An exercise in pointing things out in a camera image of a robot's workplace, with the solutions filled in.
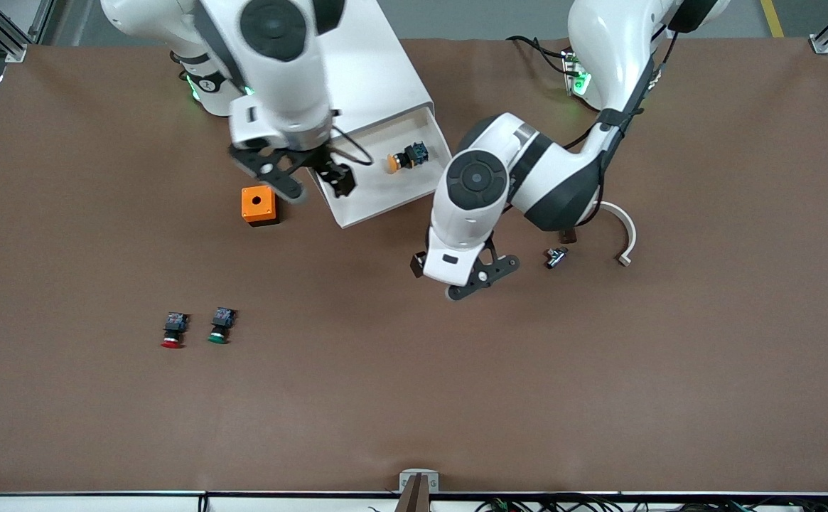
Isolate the white curved bracket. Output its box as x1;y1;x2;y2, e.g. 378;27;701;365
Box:
598;201;637;267

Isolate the yellow push button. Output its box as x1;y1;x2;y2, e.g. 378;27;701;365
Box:
387;142;429;174

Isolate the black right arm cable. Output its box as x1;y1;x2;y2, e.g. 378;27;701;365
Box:
330;127;374;166

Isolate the orange box with hole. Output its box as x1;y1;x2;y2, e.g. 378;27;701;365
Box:
241;185;280;227

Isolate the brown camera post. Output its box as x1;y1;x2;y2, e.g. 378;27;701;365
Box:
394;474;431;512

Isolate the black cable bundle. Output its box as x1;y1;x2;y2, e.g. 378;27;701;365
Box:
474;496;828;512

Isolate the grey metal table bracket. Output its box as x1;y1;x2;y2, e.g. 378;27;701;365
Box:
399;469;439;494

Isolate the red push button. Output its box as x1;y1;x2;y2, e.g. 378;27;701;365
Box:
161;311;189;349

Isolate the black left base cable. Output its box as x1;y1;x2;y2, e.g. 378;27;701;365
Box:
506;36;572;75

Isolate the green push button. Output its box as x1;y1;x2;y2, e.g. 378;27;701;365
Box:
208;307;237;345

